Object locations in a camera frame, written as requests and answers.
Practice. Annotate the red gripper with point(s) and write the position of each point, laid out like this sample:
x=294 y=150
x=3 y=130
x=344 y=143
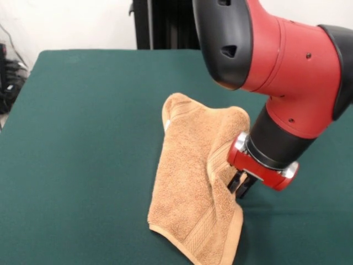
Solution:
x=264 y=174

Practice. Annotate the tan terry towel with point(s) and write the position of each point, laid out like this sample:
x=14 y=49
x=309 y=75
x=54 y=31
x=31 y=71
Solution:
x=182 y=179

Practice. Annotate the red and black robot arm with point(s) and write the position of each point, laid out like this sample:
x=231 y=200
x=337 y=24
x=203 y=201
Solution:
x=289 y=55

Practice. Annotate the dark green table cloth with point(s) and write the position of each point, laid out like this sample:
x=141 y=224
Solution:
x=82 y=165

